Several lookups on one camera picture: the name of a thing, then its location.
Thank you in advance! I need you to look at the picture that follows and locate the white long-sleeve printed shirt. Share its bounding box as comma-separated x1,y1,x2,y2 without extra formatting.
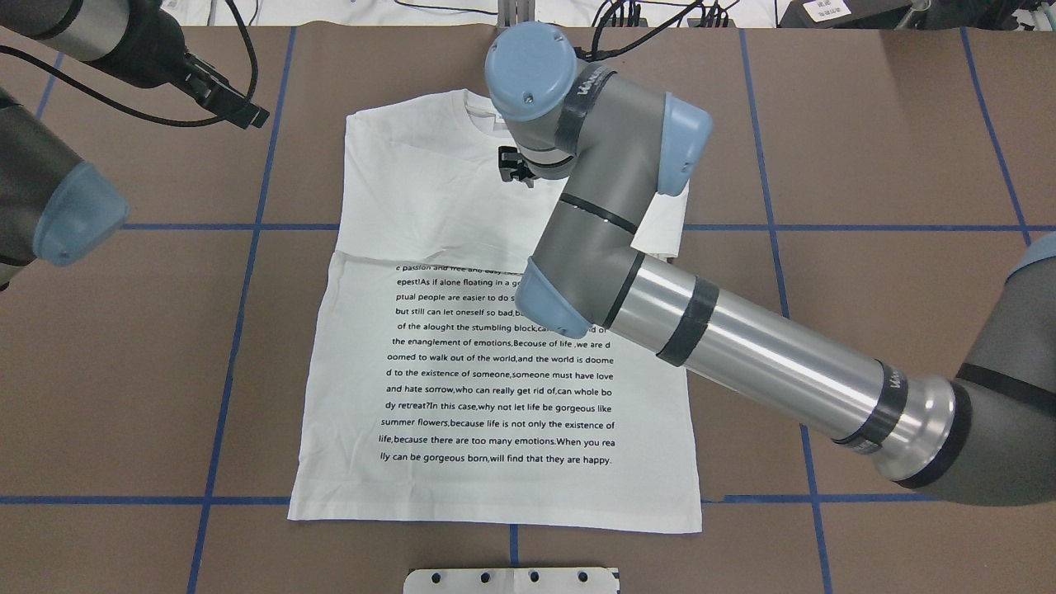
288,89,702,534

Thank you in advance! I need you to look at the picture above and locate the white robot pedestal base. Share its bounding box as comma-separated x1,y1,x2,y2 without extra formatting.
403,567,621,593

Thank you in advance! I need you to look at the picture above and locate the left silver-grey robot arm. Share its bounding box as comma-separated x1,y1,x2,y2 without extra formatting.
2,1,269,287

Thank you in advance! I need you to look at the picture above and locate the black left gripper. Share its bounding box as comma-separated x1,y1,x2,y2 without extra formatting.
173,52,271,130

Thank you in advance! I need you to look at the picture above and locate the aluminium frame post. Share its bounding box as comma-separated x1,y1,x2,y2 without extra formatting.
497,0,536,29

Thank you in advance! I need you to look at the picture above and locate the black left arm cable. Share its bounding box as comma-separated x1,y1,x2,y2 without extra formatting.
0,0,261,129

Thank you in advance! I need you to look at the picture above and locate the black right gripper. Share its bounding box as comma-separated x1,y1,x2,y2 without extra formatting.
497,146,539,187

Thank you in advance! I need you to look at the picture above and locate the right silver-grey robot arm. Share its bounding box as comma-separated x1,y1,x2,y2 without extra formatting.
485,21,1055,507

